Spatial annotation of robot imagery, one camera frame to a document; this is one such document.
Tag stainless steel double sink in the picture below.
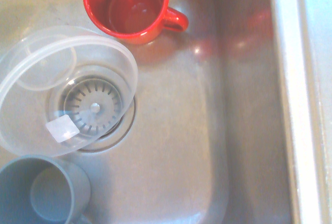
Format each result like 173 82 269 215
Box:
0 0 324 224

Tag metal sink drain strainer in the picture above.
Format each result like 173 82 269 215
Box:
47 74 137 153

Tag red ceramic mug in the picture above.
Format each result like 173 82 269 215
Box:
82 0 189 45

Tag clear plastic round container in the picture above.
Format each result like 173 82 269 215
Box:
0 25 139 158

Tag grey plastic cup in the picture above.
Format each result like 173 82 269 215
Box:
0 154 92 224

